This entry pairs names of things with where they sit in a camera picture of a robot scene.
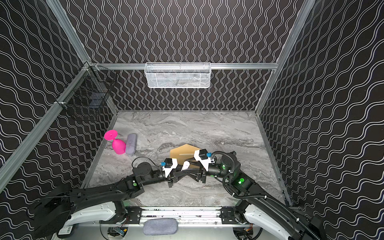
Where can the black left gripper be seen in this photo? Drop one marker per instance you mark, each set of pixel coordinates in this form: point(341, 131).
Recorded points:
point(171, 179)

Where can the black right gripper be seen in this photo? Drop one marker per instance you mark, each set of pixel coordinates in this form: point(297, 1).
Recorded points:
point(202, 174)

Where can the white glue stick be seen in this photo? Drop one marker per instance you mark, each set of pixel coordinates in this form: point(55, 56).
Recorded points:
point(185, 165)

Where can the brown manila envelope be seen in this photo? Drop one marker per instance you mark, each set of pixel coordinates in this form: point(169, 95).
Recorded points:
point(183, 153)

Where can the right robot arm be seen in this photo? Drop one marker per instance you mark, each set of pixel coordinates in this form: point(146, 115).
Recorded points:
point(255, 205)

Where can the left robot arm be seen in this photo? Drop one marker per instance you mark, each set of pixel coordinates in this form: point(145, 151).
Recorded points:
point(51, 212)

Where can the grey fabric pouch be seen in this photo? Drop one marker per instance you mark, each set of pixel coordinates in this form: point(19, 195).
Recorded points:
point(157, 227)

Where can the magenta plastic goblet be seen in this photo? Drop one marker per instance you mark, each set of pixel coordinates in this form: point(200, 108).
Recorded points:
point(118, 145)

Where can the black round device with label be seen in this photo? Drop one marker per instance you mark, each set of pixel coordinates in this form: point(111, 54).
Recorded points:
point(66, 232)

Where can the aluminium back crossbar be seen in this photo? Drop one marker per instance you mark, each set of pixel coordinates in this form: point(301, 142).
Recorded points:
point(198, 66)

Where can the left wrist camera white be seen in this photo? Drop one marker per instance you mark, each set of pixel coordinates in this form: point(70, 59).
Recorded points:
point(168, 165)

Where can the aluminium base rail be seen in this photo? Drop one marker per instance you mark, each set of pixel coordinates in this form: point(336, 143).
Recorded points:
point(187, 216)

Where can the white wire basket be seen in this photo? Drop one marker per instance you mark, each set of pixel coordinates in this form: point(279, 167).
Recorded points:
point(178, 78)

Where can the black wire basket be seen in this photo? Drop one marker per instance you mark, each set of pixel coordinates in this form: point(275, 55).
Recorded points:
point(88, 101)

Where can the aluminium left side rail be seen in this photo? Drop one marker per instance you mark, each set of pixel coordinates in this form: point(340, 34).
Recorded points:
point(16, 160)

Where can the aluminium corner post left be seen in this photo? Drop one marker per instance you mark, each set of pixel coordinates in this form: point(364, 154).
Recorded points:
point(65, 23)

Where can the aluminium corner post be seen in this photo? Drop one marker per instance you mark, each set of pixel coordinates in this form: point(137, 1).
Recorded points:
point(65, 23)
point(297, 27)

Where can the aluminium corner post right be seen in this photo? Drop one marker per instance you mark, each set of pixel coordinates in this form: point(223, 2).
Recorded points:
point(297, 27)

